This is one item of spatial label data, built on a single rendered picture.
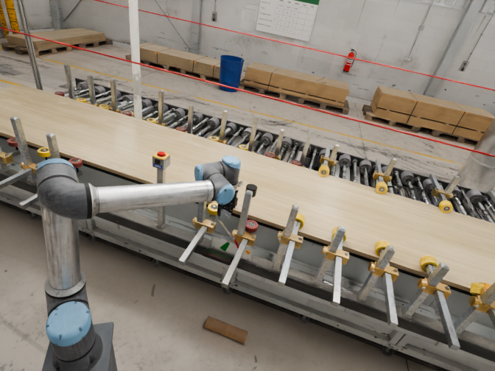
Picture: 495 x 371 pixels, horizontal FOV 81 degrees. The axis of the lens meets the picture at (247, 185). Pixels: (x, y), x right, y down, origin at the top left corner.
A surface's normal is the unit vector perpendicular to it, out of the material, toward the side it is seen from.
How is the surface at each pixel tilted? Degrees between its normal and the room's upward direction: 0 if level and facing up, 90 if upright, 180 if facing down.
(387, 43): 90
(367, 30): 90
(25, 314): 0
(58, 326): 5
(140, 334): 0
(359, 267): 90
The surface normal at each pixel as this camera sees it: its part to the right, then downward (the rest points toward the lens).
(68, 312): 0.21, -0.77
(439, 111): -0.24, 0.51
